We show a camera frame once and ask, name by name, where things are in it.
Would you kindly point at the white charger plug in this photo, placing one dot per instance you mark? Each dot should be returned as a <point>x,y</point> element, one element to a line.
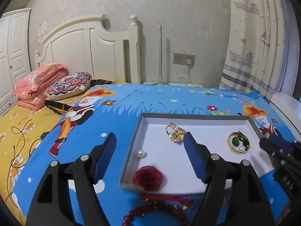
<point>189,61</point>

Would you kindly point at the grey shallow box tray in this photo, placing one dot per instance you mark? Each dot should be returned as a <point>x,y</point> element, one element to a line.
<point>164,160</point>

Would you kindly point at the white bed headboard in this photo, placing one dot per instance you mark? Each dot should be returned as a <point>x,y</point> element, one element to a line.
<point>82,47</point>

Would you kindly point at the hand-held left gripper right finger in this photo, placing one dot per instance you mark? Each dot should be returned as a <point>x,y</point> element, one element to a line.
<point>195,157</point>

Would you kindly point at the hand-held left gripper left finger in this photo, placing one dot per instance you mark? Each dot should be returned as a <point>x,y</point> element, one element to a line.
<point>105,155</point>

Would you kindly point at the black brooch with pearl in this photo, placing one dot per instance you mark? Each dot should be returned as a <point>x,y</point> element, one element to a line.
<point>244,143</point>

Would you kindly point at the ship print curtain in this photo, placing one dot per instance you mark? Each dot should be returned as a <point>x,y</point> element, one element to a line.
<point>254,40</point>

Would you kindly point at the blue cartoon printed cloth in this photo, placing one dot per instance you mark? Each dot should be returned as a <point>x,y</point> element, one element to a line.
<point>112,113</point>

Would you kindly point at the wall socket panel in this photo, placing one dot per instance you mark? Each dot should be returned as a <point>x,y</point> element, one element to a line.
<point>178,59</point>

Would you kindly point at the dark red rose brooch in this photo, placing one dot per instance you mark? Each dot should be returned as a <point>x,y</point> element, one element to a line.
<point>148,177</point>

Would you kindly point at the yellow floral bedsheet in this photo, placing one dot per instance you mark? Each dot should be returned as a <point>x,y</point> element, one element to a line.
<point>14,127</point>

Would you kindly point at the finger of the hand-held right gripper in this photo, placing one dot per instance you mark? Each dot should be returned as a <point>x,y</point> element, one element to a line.
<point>282,143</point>
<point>267,145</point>

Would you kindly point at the black power adapter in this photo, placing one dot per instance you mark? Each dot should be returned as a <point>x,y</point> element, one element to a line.
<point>44,135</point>

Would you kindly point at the plain gold bangle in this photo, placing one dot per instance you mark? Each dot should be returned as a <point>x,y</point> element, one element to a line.
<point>228,143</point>

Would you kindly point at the round patterned cushion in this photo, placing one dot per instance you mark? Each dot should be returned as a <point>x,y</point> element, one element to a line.
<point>68,86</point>

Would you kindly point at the pearl earring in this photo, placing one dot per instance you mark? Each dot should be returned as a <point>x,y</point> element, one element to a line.
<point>142,154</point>

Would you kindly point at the white wardrobe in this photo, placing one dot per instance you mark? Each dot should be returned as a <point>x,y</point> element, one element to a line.
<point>16,63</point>

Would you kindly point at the green stone pendant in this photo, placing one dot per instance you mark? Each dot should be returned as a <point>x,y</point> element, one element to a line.
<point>234,142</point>

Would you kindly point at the pink folded quilt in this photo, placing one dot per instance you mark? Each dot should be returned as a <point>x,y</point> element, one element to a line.
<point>35,84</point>

